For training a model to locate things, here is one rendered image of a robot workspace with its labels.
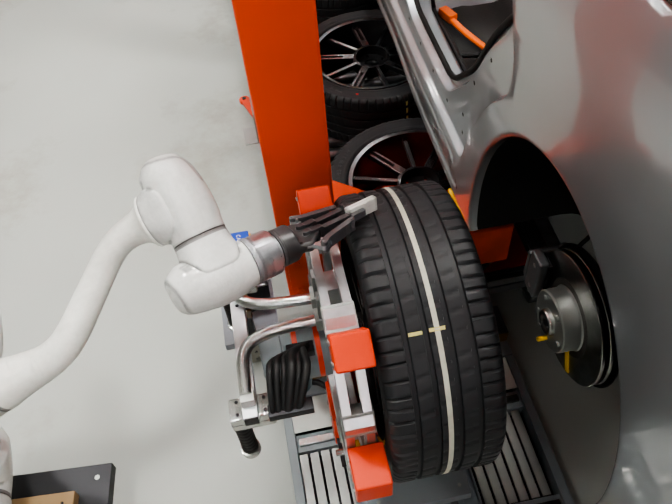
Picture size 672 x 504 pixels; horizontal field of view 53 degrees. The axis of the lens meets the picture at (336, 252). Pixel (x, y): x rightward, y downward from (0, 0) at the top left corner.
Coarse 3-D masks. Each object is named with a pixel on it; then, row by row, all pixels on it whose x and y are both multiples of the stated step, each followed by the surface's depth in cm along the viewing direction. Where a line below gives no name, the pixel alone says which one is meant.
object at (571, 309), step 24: (552, 264) 161; (576, 264) 148; (552, 288) 156; (576, 288) 150; (600, 288) 143; (552, 312) 154; (576, 312) 150; (600, 312) 142; (552, 336) 157; (576, 336) 151; (600, 336) 142; (576, 360) 157; (600, 360) 144
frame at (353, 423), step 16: (336, 256) 138; (320, 272) 136; (336, 272) 136; (320, 288) 134; (320, 304) 134; (336, 304) 131; (352, 304) 131; (336, 320) 129; (352, 320) 130; (336, 384) 130; (352, 384) 176; (336, 400) 173; (352, 400) 173; (368, 400) 131; (336, 416) 170; (352, 416) 131; (368, 416) 132; (352, 432) 132; (368, 432) 134
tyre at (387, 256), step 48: (384, 192) 148; (432, 192) 143; (384, 240) 133; (432, 240) 132; (384, 288) 128; (432, 288) 127; (480, 288) 128; (384, 336) 125; (432, 336) 125; (480, 336) 126; (384, 384) 126; (432, 384) 127; (480, 384) 128; (432, 432) 130; (480, 432) 133
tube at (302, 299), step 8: (312, 272) 141; (312, 280) 140; (312, 288) 146; (248, 296) 147; (288, 296) 146; (296, 296) 146; (304, 296) 146; (312, 296) 145; (240, 304) 147; (248, 304) 146; (256, 304) 146; (264, 304) 146; (272, 304) 146; (280, 304) 146; (288, 304) 146; (296, 304) 146; (304, 304) 146; (312, 304) 146
